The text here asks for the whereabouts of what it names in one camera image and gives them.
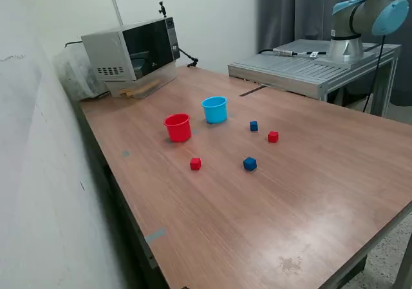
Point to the red cube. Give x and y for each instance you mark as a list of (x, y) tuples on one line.
[(195, 164), (273, 137)]

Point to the blue cube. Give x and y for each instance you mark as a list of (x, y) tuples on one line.
[(249, 164), (253, 126)]

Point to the silver blue-jointed robot arm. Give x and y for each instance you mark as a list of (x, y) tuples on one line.
[(346, 47)]

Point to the aluminium robot base platform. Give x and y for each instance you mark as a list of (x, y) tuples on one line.
[(289, 67)]

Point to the blue plastic cup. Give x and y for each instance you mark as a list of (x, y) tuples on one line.
[(214, 113)]

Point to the red plastic cup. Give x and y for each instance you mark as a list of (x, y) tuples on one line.
[(178, 131)]

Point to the long wooden stick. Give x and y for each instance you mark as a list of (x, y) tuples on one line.
[(146, 87)]

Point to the small wooden block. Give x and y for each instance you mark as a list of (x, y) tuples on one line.
[(125, 93)]

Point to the silver microwave oven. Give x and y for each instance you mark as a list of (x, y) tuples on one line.
[(112, 51)]

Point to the thin white rod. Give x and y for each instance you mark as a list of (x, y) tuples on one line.
[(116, 10)]

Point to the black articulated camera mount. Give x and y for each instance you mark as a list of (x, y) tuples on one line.
[(192, 63)]

